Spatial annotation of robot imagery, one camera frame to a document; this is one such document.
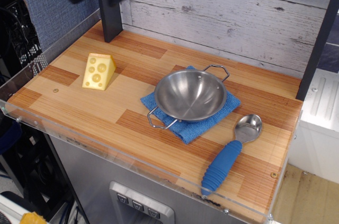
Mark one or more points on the steel pot with handles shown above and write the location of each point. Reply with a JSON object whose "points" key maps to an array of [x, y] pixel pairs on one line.
{"points": [[191, 95]]}

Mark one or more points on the dark grey right post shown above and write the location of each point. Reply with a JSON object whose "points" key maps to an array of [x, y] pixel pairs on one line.
{"points": [[320, 42]]}

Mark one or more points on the steel spoon blue handle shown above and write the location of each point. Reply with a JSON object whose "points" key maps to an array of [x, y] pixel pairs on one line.
{"points": [[246, 130]]}

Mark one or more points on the blue fabric partition panel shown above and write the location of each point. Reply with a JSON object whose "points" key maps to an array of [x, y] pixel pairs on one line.
{"points": [[53, 19]]}

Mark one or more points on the blue folded cloth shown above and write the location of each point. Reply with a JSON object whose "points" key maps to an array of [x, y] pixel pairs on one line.
{"points": [[188, 131]]}

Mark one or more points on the yellow toy cheese wedge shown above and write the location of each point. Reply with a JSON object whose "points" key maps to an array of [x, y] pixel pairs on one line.
{"points": [[99, 71]]}

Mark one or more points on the silver dispenser button panel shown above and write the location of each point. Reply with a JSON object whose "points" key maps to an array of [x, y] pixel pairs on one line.
{"points": [[134, 207]]}

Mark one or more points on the steel toy fridge cabinet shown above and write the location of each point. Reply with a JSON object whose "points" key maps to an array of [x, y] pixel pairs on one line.
{"points": [[173, 179]]}

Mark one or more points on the white appliance top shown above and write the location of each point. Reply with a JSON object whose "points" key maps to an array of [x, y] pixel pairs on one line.
{"points": [[315, 146]]}

